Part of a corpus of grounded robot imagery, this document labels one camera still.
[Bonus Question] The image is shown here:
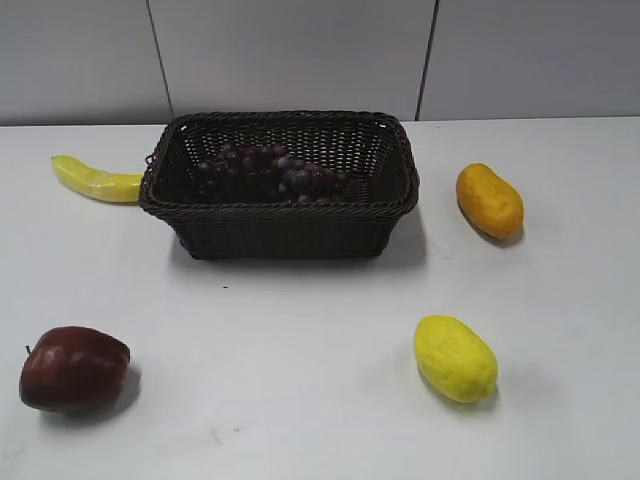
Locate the bunch of red grapes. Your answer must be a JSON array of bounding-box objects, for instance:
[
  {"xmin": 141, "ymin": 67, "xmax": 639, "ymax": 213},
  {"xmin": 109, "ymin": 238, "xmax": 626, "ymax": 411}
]
[{"xmin": 194, "ymin": 144, "xmax": 350, "ymax": 205}]

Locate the orange mango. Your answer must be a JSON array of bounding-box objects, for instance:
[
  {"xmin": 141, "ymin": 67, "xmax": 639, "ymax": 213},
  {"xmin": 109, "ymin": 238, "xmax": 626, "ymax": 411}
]
[{"xmin": 455, "ymin": 163, "xmax": 524, "ymax": 240}]

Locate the yellow banana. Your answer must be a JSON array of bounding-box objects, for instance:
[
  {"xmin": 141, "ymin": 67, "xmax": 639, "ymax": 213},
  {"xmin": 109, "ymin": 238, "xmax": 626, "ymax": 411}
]
[{"xmin": 52, "ymin": 155, "xmax": 143, "ymax": 204}]

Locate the dark woven plastic basket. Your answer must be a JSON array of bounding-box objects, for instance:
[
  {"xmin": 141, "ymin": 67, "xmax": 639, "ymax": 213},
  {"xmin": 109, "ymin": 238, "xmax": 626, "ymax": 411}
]
[{"xmin": 139, "ymin": 110, "xmax": 419, "ymax": 260}]

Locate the red apple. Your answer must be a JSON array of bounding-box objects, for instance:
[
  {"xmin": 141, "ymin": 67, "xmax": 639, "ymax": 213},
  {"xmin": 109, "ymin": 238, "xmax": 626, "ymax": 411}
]
[{"xmin": 19, "ymin": 326, "xmax": 131, "ymax": 413}]

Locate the yellow lemon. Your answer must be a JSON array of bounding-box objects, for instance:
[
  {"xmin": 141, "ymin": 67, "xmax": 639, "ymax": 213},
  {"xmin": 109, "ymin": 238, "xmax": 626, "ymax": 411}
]
[{"xmin": 414, "ymin": 315, "xmax": 498, "ymax": 404}]

